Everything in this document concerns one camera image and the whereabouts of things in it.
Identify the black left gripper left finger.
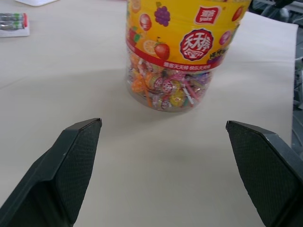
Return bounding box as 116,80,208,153
0,117,103,227

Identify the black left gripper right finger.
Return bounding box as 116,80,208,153
225,120,303,227

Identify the clear lollipop jar yellow label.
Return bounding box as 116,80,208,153
124,0,251,114

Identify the white battery pack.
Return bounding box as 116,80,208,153
0,12,31,38

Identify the silver green battery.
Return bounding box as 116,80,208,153
0,20,26,30
0,13,27,21

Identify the dark chair beyond table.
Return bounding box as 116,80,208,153
250,0,303,26

